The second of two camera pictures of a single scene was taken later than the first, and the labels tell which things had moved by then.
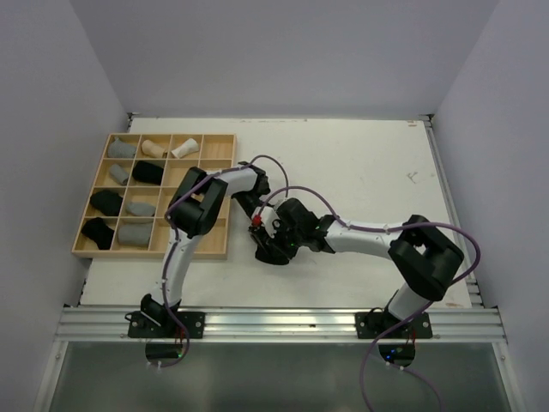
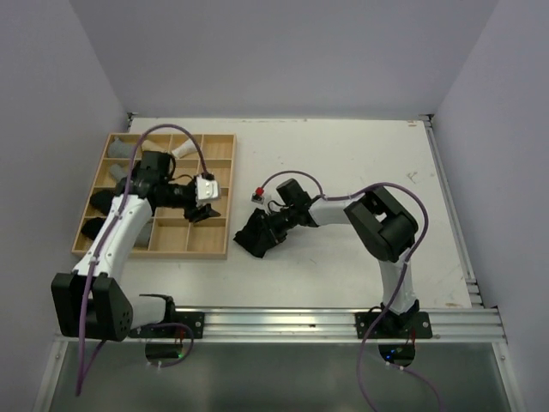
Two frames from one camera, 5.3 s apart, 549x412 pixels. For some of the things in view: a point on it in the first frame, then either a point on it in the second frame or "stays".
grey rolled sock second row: (119, 173) stays
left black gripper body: (248, 200) -> (178, 196)
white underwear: (189, 147) stays
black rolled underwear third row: (108, 202) stays
